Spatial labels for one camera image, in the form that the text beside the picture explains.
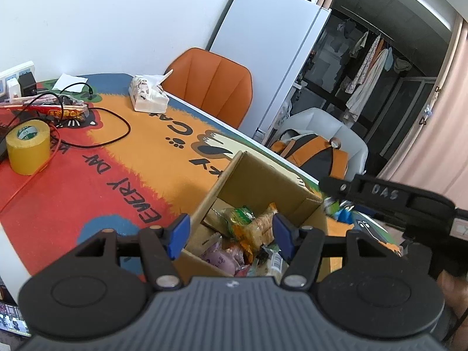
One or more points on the yellow tape roll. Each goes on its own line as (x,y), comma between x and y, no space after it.
(27,153)

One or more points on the display screen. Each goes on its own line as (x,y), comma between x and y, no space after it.
(12,321)

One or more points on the white hanging garment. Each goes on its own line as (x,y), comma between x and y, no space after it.
(369,95)

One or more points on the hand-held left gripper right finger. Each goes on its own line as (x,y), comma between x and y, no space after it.
(282,236)

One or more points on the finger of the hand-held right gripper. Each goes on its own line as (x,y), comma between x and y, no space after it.
(340,187)

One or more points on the white paper sheet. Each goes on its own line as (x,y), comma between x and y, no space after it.
(67,80)

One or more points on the white fridge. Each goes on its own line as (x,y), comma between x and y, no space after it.
(263,44)

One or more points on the red sausage packet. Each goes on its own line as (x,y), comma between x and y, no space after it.
(243,271)

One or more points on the grey chair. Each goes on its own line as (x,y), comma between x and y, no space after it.
(329,124)

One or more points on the orange cracker packet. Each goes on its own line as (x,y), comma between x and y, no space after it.
(259,223)

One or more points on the blue curtain charm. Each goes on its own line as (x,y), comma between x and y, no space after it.
(428,109)

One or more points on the orange chair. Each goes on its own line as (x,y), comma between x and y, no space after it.
(212,87)

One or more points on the white roll packet black ends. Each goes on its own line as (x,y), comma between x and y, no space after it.
(274,263)

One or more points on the black charger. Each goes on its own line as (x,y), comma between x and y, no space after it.
(27,84)

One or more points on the purple bun packet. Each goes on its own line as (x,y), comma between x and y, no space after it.
(223,259)

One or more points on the blue hanging garment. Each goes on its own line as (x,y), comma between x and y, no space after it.
(388,60)

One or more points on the floral hanging garment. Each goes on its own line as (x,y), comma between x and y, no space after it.
(360,67)

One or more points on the colourful cat print table mat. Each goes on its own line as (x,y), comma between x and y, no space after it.
(73,197)

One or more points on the red snack packet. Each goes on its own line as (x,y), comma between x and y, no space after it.
(58,111)

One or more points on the orange and black backpack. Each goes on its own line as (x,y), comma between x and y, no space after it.
(314,157)

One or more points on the person's right hand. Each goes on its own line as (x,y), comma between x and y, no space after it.
(455,296)

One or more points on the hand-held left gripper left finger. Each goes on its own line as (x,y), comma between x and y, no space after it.
(179,236)

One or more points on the printed tissue pack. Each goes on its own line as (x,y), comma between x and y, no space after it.
(150,98)

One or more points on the brown cardboard box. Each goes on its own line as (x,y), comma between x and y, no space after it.
(256,179)

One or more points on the white charger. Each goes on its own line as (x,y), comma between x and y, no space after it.
(14,88)

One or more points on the small green candy packet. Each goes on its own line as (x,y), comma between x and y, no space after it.
(334,206)

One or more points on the white power strip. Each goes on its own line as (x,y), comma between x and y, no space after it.
(25,66)

